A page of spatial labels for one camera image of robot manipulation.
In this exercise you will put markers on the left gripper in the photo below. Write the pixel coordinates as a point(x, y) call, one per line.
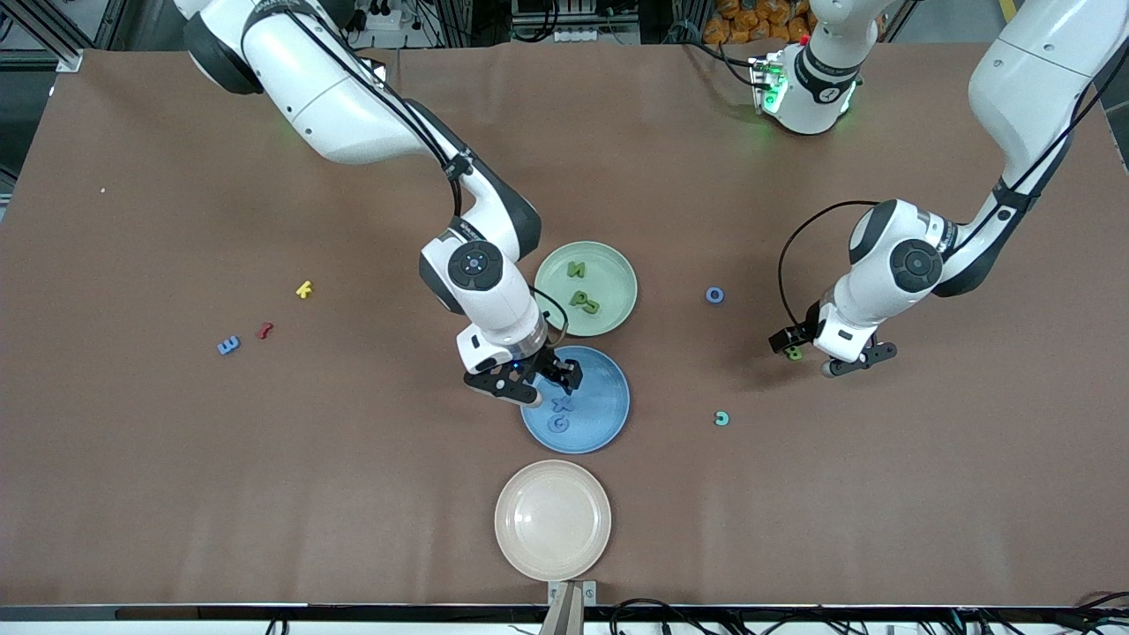
point(801, 336)

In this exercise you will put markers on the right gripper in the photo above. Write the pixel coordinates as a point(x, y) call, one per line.
point(549, 362)

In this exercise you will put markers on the blue foam letter X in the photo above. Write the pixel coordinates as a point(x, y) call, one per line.
point(562, 406)

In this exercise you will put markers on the blue foam letter G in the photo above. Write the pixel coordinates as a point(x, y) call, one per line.
point(551, 425)

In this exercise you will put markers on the green foam letter P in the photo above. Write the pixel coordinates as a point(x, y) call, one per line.
point(576, 300)

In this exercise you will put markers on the green foam letter W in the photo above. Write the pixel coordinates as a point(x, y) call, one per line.
point(578, 269)

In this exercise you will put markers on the blue foam letter E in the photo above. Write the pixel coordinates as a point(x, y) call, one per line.
point(228, 345)

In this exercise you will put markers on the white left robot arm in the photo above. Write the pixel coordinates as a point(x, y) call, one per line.
point(908, 265)

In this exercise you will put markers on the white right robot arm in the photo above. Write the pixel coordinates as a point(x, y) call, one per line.
point(335, 97)

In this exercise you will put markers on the blue plate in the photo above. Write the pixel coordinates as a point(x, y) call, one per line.
point(604, 397)

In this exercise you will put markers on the pale green plate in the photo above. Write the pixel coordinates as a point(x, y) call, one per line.
point(613, 300)

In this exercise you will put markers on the blue foam letter O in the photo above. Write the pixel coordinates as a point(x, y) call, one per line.
point(708, 295)

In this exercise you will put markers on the beige plate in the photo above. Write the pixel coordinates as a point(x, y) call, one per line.
point(553, 520)

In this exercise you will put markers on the yellow foam letter K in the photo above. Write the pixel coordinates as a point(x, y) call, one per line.
point(304, 288)

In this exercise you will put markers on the orange objects pile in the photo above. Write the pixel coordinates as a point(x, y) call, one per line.
point(750, 18)

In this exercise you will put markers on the brown paper table cover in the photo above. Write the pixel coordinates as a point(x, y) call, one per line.
point(265, 529)

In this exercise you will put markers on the white power strip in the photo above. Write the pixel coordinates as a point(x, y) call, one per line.
point(582, 35)
point(384, 18)

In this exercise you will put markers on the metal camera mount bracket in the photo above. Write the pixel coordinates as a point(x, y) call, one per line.
point(569, 608)

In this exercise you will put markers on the black table edge rail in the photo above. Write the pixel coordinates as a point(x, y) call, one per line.
point(353, 611)

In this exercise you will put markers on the aluminium frame profile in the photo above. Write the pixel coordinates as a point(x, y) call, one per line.
point(71, 60)

